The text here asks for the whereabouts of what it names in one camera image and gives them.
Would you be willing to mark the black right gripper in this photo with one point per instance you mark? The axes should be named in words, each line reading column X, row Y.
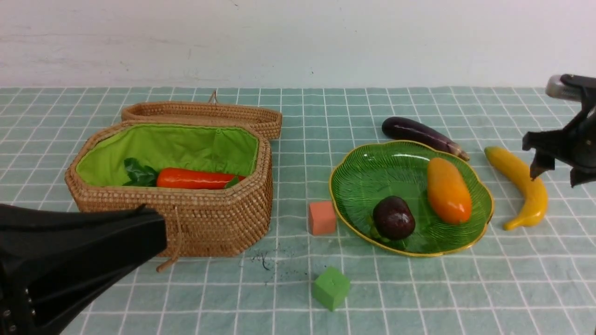
column 574, row 144

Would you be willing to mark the yellow banana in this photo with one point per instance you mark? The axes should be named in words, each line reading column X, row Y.
column 536, row 198

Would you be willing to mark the orange yellow mango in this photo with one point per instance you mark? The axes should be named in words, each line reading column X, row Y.
column 447, row 192

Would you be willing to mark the purple eggplant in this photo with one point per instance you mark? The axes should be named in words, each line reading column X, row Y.
column 402, row 128

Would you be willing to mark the dark purple mangosteen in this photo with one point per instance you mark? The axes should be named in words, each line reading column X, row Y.
column 393, row 219

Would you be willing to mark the orange carrot with leaves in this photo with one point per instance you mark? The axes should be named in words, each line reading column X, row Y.
column 195, row 179

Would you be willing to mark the white radish with leaves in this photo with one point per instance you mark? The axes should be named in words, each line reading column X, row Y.
column 139, row 175

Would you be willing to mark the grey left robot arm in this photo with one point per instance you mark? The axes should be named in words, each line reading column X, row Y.
column 54, row 264

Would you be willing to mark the green glass leaf plate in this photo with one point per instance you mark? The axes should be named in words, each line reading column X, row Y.
column 373, row 172

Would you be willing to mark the orange foam cube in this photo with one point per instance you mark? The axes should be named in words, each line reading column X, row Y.
column 322, row 218

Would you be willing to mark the green foam cube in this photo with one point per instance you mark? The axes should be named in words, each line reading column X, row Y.
column 331, row 288

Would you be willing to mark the woven rattan basket lid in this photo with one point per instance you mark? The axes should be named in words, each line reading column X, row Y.
column 264, row 121

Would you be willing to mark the woven rattan basket green lining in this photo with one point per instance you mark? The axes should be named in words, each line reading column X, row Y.
column 199, row 222

